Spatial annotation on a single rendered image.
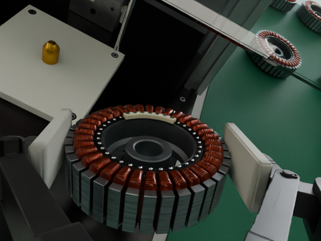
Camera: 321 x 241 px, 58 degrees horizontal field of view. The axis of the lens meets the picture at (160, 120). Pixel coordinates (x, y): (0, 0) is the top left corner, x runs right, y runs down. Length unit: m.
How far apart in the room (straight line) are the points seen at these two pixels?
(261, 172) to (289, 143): 0.38
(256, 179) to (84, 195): 0.10
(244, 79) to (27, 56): 0.38
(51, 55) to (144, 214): 0.26
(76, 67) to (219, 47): 0.19
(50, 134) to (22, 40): 0.26
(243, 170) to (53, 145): 0.11
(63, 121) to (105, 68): 0.22
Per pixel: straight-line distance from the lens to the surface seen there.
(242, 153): 0.18
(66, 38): 0.43
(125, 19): 0.40
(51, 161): 0.17
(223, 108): 0.50
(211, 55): 0.41
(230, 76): 0.56
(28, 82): 0.37
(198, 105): 0.47
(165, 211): 0.16
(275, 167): 0.18
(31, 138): 0.18
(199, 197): 0.17
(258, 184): 0.17
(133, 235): 0.31
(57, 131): 0.17
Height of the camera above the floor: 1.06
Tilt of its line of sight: 48 degrees down
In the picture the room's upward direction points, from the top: 33 degrees clockwise
